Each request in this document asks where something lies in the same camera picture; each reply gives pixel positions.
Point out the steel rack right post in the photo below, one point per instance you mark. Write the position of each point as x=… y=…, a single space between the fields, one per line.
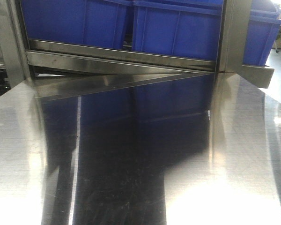
x=233 y=33

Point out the far right blue bin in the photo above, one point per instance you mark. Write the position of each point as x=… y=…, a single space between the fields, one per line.
x=263 y=28

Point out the steel shelf rail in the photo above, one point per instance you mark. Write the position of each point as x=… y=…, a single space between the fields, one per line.
x=87 y=59

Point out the blue bin on left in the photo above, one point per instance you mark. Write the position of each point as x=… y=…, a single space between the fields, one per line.
x=100 y=23

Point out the blue bin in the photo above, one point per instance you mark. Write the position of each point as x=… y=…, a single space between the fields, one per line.
x=263 y=28
x=189 y=29
x=100 y=23

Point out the blue bin on right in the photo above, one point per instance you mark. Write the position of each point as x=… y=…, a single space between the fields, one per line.
x=189 y=29

